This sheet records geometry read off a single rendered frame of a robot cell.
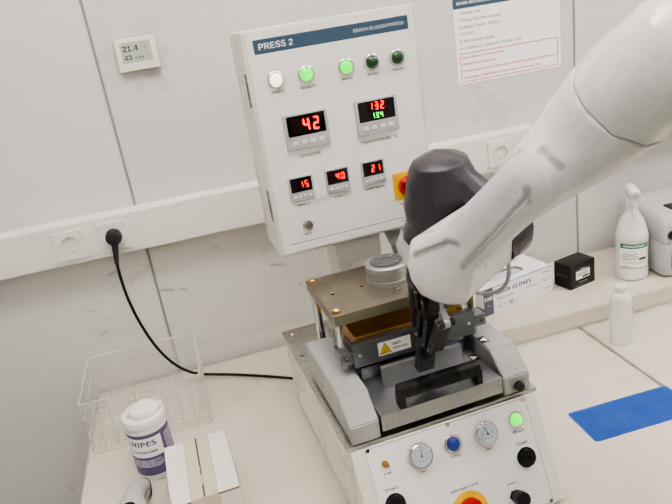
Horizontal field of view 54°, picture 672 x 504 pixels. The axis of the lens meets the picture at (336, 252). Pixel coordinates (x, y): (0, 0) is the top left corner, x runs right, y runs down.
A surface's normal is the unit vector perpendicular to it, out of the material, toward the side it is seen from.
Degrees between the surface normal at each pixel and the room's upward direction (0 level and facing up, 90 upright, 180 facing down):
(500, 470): 65
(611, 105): 100
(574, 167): 93
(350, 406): 41
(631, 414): 0
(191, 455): 1
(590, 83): 74
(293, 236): 90
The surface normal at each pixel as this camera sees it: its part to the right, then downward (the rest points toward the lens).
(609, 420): -0.15, -0.92
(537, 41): 0.26, 0.31
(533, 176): -0.58, 0.33
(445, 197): -0.07, 0.64
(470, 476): 0.21, -0.12
